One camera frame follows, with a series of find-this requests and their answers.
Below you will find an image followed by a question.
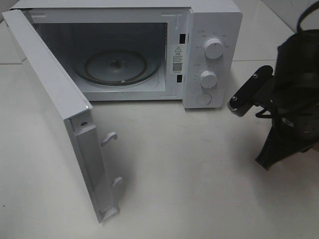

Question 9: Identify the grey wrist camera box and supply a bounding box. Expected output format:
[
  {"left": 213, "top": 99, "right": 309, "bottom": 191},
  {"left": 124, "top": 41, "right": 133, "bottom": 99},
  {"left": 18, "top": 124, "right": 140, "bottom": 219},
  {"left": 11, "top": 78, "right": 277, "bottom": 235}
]
[{"left": 227, "top": 96, "right": 252, "bottom": 117}]

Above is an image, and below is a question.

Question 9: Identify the white warning label sticker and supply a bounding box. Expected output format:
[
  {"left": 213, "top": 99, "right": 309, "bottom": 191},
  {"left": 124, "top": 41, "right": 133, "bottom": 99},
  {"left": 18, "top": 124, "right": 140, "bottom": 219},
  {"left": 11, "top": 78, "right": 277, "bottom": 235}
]
[{"left": 171, "top": 44, "right": 184, "bottom": 73}]

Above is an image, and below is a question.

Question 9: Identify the glass microwave turntable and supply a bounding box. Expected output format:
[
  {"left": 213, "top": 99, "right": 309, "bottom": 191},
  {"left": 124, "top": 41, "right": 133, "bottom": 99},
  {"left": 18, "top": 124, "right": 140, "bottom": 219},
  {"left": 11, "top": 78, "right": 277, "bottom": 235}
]
[{"left": 72, "top": 49, "right": 161, "bottom": 87}]

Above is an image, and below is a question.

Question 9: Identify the white microwave oven body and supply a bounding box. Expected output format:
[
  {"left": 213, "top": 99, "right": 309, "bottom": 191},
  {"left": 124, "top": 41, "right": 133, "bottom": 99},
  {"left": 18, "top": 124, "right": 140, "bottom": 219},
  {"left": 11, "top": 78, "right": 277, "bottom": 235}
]
[{"left": 9, "top": 0, "right": 242, "bottom": 109}]

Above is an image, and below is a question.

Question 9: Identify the white microwave door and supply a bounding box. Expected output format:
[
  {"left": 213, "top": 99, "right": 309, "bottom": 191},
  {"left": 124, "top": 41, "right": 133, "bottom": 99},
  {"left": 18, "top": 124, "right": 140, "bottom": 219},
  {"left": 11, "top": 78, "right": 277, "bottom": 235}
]
[{"left": 3, "top": 10, "right": 122, "bottom": 222}]

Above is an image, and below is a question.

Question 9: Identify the round white door-release button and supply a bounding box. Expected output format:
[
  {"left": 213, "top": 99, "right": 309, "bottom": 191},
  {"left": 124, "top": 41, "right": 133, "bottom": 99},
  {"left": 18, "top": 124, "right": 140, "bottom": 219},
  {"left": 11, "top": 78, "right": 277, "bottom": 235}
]
[{"left": 196, "top": 93, "right": 212, "bottom": 106}]

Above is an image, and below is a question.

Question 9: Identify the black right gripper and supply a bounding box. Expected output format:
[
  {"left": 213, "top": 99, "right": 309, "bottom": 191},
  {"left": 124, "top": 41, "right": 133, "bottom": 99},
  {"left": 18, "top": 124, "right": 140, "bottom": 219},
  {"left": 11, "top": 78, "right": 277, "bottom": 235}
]
[{"left": 230, "top": 29, "right": 319, "bottom": 171}]

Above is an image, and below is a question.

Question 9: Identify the white dial knob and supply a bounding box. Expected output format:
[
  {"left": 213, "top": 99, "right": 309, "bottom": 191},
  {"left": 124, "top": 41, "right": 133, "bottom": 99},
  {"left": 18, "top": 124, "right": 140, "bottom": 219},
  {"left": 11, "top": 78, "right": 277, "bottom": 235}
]
[
  {"left": 199, "top": 70, "right": 218, "bottom": 89},
  {"left": 203, "top": 37, "right": 224, "bottom": 59}
]

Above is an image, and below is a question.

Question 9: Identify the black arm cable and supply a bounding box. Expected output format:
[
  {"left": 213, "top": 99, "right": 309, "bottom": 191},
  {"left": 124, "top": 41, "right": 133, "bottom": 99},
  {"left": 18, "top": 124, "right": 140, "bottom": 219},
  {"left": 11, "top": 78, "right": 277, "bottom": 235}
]
[{"left": 295, "top": 0, "right": 319, "bottom": 34}]

